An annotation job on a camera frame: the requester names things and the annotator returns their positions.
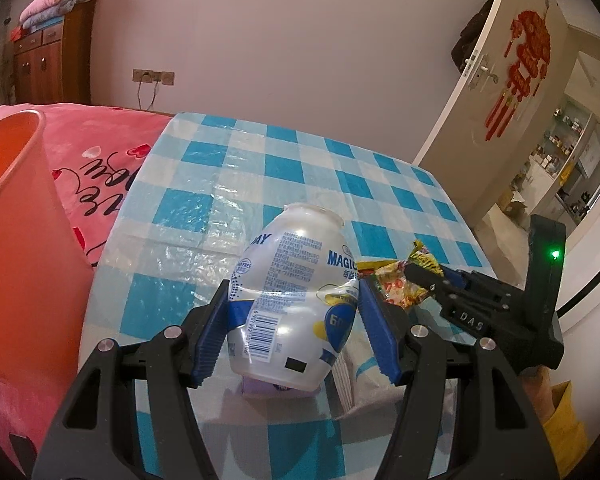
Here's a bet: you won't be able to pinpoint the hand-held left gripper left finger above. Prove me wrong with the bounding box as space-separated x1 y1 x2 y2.
32 279 231 480

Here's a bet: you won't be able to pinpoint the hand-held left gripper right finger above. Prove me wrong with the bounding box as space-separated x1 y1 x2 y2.
358 276 563 480

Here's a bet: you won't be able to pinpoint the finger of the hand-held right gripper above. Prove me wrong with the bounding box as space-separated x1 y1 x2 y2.
442 265 523 303
404 261 463 308

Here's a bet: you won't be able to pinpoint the yellow red snack packet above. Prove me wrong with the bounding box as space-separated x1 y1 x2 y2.
356 240 446 311

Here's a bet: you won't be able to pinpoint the white plastic bottle blue label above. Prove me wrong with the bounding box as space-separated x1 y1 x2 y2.
226 202 361 392

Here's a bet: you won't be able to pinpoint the orange plastic bin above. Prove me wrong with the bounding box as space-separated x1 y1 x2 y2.
0 110 96 386

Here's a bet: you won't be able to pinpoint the person's right forearm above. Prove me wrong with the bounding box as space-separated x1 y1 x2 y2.
520 365 588 466

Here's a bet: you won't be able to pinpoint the cardboard box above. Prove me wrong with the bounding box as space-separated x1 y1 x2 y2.
500 190 531 226

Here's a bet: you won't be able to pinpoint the white door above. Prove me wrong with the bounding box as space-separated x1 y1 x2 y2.
412 0 571 221

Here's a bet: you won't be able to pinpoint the blue white checkered tablecloth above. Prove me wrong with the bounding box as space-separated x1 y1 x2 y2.
77 112 498 480

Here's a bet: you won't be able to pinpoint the shelf with jars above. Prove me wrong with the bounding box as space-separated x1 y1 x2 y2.
527 102 600 221

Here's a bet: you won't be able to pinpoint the pink printed blanket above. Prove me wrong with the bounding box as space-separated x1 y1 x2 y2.
0 102 173 466

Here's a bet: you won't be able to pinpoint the red door decoration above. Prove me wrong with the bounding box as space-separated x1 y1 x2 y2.
484 7 552 141

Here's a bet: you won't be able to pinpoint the dark hanging bag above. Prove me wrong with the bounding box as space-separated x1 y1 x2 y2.
451 0 496 73

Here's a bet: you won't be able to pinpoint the wooden cabinet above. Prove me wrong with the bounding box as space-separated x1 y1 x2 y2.
11 0 98 106

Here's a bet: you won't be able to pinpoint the folded blankets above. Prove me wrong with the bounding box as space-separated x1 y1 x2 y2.
19 0 102 31

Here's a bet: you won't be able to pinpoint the black cable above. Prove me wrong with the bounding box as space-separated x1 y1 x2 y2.
557 255 600 316

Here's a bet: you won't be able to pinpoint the silver door handle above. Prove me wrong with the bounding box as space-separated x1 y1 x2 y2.
462 52 501 92

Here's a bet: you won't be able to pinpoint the white charger cable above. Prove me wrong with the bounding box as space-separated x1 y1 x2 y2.
136 77 161 111

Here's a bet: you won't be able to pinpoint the wall socket strip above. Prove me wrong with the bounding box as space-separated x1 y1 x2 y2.
132 68 176 87

